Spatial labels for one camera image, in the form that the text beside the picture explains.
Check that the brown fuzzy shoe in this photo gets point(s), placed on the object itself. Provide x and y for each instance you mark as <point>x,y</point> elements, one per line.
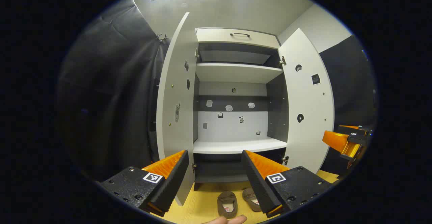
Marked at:
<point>226,203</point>
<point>251,198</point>

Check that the white grey shoe cabinet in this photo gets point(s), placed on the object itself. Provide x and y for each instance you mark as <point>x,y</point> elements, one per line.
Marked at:
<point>233,72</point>

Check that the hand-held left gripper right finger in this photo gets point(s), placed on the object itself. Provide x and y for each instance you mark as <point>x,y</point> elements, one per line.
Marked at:
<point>256,183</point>

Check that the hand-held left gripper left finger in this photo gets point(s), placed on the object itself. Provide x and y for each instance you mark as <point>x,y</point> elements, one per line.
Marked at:
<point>175,180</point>

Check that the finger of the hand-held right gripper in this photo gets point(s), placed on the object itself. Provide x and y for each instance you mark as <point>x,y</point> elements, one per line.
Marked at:
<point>357,129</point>
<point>337,141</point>

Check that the white cabinet drawer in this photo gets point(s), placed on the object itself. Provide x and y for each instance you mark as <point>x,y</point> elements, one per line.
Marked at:
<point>216,35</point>

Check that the black backdrop cloth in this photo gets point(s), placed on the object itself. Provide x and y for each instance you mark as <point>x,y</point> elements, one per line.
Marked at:
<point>111,92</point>

